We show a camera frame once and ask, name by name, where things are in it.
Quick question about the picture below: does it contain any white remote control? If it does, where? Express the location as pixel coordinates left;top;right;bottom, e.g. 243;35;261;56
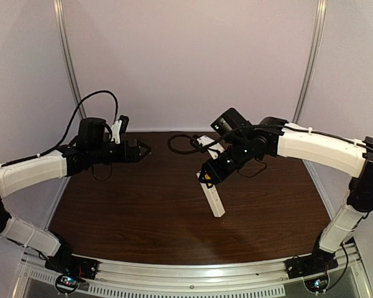
200;183;226;218

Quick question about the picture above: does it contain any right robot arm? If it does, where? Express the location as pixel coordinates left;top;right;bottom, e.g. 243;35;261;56
198;107;373;270

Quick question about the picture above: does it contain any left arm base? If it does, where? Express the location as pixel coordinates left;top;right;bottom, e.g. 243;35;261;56
44;256;99;296

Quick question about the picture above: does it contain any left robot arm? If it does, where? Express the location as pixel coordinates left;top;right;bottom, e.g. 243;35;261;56
0;115;152;271

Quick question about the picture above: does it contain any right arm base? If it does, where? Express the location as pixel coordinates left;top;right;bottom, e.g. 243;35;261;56
284;255;338;294

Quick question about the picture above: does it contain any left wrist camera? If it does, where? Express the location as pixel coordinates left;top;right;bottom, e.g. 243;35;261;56
111;115;129;145

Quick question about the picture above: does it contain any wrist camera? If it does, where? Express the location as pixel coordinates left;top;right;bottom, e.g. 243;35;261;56
190;135;225;160
111;115;129;145

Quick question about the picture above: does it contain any right black cable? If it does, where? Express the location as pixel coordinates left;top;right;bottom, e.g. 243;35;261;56
168;133;206;156

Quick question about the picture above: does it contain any black cable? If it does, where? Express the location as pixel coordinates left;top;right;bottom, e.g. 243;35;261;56
34;90;121;156
168;133;206;156

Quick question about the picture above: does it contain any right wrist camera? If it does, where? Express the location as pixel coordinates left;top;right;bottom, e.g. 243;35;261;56
190;135;225;160

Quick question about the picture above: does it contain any left black cable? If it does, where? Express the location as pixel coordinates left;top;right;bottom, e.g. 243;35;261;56
34;90;121;156

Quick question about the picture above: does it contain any left aluminium frame post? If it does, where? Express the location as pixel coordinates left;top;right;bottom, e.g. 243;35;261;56
53;0;82;106

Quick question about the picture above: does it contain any aluminium frame post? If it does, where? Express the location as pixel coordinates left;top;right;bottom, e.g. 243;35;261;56
53;0;82;106
288;0;328;137

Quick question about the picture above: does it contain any aluminium front rail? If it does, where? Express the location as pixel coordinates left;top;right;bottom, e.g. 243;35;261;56
10;243;373;297

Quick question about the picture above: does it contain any right aluminium frame post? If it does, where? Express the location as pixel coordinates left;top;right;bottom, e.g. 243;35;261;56
288;0;328;137

